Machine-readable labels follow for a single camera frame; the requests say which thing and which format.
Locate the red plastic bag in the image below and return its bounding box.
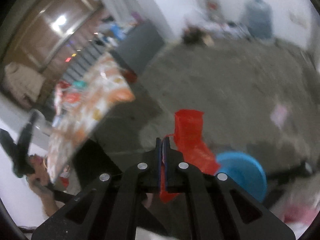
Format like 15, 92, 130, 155
159, 109, 220, 204

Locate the blue water jug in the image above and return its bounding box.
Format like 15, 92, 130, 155
243, 0, 273, 40

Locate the grey side cabinet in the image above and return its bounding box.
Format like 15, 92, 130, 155
110, 20, 165, 75

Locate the beige hanging jacket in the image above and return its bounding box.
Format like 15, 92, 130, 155
2, 62, 46, 109

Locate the blue trash bin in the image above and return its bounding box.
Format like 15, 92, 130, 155
216, 151, 267, 203

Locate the patterned tablecloth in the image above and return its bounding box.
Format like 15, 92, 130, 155
47, 51, 135, 183

